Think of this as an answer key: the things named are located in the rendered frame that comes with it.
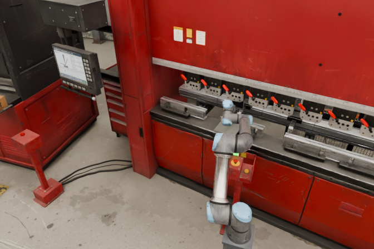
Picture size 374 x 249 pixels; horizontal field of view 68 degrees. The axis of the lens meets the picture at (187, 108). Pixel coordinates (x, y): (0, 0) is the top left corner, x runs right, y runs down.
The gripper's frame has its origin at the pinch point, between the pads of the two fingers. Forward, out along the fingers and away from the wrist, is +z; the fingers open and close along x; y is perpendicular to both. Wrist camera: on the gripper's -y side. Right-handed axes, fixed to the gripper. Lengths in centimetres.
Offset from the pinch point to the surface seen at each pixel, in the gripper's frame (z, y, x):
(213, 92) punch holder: -13.3, 14.7, 22.1
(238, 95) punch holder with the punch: -15.7, 16.7, -0.4
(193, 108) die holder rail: 5.7, 0.6, 42.5
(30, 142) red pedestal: -43, -85, 156
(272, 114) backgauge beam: 22.8, 20.7, -24.8
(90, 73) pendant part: -69, -15, 102
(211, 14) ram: -62, 57, 28
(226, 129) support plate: -9.3, -12.0, 0.5
